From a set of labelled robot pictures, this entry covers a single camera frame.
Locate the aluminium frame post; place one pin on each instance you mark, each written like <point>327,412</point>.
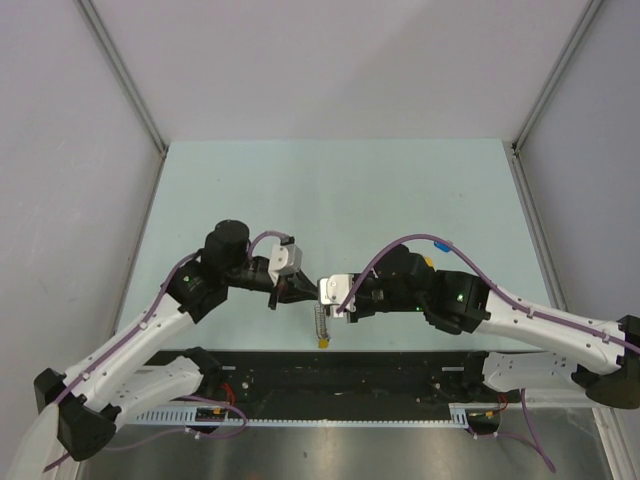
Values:
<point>116,63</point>
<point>578,35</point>

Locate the blue key tag with key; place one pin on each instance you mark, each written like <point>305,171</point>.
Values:
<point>443,246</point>

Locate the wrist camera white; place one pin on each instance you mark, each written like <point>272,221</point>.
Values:
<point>285,259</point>
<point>332,293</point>

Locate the left aluminium frame post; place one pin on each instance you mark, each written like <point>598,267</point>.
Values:
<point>116,63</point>

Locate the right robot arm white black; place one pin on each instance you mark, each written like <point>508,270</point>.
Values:
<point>598,357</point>

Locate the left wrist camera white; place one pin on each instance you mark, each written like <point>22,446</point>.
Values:
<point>285,259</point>

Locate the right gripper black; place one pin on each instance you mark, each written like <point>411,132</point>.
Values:
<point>359,312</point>

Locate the right aluminium frame post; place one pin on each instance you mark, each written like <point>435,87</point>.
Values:
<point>578,35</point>

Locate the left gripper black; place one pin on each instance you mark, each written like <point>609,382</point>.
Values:
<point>291,288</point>

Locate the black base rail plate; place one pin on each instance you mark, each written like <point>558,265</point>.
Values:
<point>347,386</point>

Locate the yellow key tag with key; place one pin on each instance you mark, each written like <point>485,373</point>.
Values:
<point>429,262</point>

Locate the keyring with chain and tags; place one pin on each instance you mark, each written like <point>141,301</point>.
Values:
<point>321,322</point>

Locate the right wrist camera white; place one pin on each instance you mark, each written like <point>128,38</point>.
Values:
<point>332,293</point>

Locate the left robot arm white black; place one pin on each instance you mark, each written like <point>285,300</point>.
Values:
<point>90,400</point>

